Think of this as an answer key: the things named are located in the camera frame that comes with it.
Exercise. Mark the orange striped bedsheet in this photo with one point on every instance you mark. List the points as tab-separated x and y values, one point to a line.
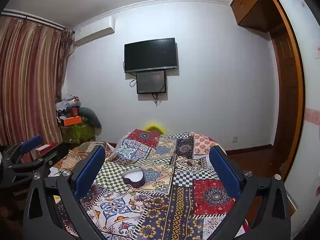
77	152

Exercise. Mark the small black wall monitor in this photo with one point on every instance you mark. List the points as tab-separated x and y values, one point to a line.
151	82

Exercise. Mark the striped brown curtain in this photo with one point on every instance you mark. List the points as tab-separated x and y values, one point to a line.
27	80

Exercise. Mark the white air conditioner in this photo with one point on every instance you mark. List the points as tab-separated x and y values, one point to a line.
96	30

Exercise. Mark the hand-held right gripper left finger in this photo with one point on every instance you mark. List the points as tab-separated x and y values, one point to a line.
91	172

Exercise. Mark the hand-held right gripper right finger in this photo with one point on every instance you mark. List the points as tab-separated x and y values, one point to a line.
225	172

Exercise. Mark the patchwork printed blanket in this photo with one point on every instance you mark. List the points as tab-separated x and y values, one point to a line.
160	160

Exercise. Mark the orange box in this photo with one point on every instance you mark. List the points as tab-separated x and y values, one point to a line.
72	120

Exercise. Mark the brown wooden door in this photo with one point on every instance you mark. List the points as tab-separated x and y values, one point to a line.
285	92

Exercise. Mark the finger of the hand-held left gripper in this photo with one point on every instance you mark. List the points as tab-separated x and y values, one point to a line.
53	153
31	142

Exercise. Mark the white sliding wardrobe door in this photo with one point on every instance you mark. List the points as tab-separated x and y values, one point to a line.
310	67

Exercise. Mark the white curtain rail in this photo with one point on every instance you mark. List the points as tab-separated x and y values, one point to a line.
32	18

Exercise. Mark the pile of clothes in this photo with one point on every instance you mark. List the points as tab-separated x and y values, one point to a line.
66	105

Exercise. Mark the large black wall television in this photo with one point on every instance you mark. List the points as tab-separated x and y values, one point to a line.
150	55

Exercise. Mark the dark green plush toy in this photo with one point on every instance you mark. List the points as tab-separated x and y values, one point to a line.
91	117

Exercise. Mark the red white small box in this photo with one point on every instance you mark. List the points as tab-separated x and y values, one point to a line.
46	147

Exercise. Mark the green patterned cloth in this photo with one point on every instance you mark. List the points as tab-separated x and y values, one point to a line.
77	133

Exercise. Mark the purple heart-shaped tin box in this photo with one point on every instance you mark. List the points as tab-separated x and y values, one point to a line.
133	177

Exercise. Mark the wooden overhead cabinet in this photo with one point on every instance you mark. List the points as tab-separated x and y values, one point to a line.
252	7

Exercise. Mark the yellow round object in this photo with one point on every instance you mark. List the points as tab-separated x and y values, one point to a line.
153	125

